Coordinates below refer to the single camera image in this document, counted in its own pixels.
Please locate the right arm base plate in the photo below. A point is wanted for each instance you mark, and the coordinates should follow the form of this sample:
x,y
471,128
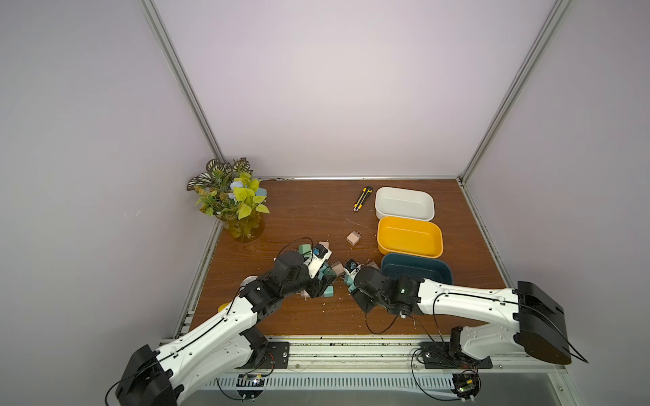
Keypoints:
x,y
438,355

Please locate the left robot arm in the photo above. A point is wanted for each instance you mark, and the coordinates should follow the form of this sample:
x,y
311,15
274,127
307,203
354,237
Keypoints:
x,y
171,373

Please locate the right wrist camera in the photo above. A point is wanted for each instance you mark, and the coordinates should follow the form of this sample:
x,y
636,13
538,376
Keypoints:
x,y
351,266

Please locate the lone pink plug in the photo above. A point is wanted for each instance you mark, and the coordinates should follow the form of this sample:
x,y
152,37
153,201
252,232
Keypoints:
x,y
353,238

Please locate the yellow storage box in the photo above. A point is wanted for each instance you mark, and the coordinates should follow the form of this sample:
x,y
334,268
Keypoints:
x,y
409,237

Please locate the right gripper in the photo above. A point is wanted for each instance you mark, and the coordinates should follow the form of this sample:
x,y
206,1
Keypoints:
x,y
356,284

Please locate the metal can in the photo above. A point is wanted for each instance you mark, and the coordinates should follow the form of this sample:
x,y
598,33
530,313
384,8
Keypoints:
x,y
248,280

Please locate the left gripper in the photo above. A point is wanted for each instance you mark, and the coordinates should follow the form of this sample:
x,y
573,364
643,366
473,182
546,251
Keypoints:
x,y
316,288

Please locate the artificial plant in amber vase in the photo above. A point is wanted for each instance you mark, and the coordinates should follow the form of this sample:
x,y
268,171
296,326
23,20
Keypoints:
x,y
229,192

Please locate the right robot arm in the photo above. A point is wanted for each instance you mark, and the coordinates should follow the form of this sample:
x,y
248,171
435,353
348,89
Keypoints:
x,y
524,319

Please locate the dark teal storage box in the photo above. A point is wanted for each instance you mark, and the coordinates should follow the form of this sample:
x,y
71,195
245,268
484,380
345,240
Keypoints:
x,y
395,265

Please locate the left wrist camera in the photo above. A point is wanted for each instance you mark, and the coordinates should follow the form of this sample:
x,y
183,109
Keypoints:
x,y
319,255

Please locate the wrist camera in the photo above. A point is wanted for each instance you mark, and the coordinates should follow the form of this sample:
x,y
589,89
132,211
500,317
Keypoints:
x,y
351,266
319,255

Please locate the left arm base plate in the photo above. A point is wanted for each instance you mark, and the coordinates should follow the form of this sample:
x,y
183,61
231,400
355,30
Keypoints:
x,y
273,355

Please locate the white storage box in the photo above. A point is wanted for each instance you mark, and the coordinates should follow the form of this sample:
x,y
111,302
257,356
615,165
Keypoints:
x,y
404,203

